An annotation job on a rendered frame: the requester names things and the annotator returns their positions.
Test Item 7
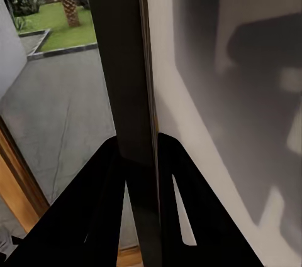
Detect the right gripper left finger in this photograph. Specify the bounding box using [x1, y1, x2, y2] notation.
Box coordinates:
[1, 136, 126, 267]

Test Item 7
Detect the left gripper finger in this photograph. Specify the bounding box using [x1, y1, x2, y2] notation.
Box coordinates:
[12, 236, 23, 246]

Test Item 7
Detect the poster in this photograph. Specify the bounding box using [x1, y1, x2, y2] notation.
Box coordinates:
[89, 0, 162, 267]

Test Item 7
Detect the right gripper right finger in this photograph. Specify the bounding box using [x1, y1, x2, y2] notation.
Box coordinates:
[157, 133, 264, 267]

